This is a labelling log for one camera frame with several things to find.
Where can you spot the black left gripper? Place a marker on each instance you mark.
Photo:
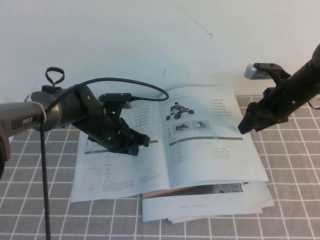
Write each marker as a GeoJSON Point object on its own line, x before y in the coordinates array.
{"type": "Point", "coordinates": [110, 135]}

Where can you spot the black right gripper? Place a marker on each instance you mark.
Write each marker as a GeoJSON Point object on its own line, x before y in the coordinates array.
{"type": "Point", "coordinates": [280, 105]}

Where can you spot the white product catalogue book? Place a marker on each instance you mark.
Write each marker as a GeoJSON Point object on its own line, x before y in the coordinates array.
{"type": "Point", "coordinates": [200, 162]}

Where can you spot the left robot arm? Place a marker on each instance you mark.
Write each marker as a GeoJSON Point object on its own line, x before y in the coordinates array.
{"type": "Point", "coordinates": [25, 120]}

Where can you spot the brown cover book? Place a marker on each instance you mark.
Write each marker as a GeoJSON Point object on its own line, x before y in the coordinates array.
{"type": "Point", "coordinates": [160, 193]}

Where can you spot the grey white checked tablecloth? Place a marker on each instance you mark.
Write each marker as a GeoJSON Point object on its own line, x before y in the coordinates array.
{"type": "Point", "coordinates": [287, 175]}

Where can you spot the white booklet with web address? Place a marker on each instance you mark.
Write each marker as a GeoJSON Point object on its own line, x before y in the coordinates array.
{"type": "Point", "coordinates": [175, 210]}

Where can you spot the beige edged booklet stack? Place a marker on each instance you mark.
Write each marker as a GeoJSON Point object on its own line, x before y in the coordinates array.
{"type": "Point", "coordinates": [258, 197]}

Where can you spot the black left camera bracket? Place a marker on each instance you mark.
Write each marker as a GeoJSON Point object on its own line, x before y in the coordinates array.
{"type": "Point", "coordinates": [112, 108]}

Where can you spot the black camera bracket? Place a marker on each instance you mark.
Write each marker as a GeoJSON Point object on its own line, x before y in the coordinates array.
{"type": "Point", "coordinates": [112, 108]}
{"type": "Point", "coordinates": [278, 75]}

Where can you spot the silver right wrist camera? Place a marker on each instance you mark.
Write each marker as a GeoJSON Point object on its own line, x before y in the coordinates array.
{"type": "Point", "coordinates": [251, 73]}

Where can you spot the black right camera bracket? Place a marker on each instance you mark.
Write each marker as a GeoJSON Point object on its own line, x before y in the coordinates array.
{"type": "Point", "coordinates": [278, 75]}

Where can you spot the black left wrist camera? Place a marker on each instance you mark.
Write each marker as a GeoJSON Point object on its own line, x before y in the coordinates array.
{"type": "Point", "coordinates": [115, 97]}

